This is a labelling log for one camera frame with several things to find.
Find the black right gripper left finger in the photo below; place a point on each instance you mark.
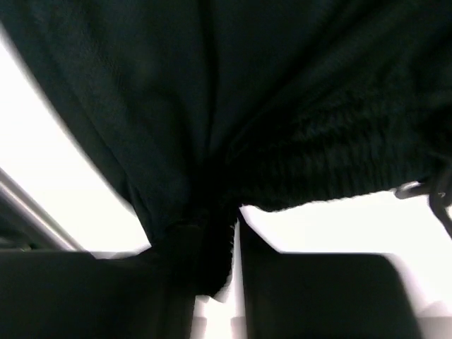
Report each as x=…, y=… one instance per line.
x=67, y=294

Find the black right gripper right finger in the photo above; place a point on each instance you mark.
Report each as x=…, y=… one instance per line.
x=289, y=295

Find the black shorts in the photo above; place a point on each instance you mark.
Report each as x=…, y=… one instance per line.
x=193, y=109

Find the aluminium table edge rail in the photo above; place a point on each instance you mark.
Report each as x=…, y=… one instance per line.
x=25, y=225

